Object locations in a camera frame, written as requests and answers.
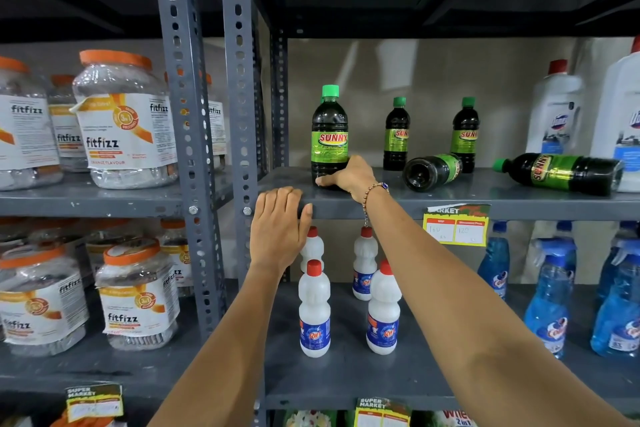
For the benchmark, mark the grey metal shelving rack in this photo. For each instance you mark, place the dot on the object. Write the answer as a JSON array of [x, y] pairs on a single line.
[[241, 106], [186, 106]]

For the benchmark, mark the large white bottle red cap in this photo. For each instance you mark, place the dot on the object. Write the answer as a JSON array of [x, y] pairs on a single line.
[[555, 111], [620, 116]]

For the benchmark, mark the orange packet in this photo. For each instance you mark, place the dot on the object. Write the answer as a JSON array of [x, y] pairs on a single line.
[[80, 422]]

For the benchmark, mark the group of orange-lidded plastic jars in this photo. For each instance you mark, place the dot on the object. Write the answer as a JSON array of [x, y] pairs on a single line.
[[137, 296]]

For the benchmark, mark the person's right forearm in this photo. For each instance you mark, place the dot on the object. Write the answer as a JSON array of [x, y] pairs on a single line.
[[465, 311]]

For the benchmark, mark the person's right thumb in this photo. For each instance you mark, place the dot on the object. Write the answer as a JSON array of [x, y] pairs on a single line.
[[331, 180]]

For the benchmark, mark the yellow red price tag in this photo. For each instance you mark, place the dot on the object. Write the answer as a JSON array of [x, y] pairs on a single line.
[[456, 229]]

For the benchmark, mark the person's left thumb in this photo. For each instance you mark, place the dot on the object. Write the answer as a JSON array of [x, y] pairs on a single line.
[[306, 219]]

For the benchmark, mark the person's left forearm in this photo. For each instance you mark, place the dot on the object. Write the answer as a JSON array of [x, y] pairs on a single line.
[[225, 356]]

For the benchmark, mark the white floral packet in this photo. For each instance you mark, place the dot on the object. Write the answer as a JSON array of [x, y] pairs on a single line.
[[312, 419]]

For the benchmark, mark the person's left hand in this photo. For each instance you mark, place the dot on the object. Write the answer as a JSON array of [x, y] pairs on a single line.
[[276, 234]]

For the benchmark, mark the blue spray bottle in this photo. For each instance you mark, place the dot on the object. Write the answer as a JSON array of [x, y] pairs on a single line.
[[565, 234], [549, 306], [495, 264], [617, 241], [617, 316]]

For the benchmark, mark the clear jar orange lid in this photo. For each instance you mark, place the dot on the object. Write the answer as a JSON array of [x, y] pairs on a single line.
[[125, 126], [67, 131], [216, 121], [25, 126]]

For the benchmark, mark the person's left middle finger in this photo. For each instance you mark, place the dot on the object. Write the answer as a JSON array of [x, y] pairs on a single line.
[[281, 198]]

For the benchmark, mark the person's left little finger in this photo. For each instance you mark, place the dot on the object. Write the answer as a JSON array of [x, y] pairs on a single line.
[[260, 207]]

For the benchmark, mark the red white packet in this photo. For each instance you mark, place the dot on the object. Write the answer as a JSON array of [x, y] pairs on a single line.
[[450, 419]]

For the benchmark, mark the dark bottle green cap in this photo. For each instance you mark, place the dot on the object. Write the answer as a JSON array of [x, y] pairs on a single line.
[[430, 172], [465, 134], [329, 134], [562, 174], [396, 136]]

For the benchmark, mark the small white bottle red cap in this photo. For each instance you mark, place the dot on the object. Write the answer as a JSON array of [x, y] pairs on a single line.
[[365, 261], [314, 311], [383, 311], [312, 249]]

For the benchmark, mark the person's right hand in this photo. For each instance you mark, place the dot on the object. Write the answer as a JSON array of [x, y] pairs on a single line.
[[357, 176]]

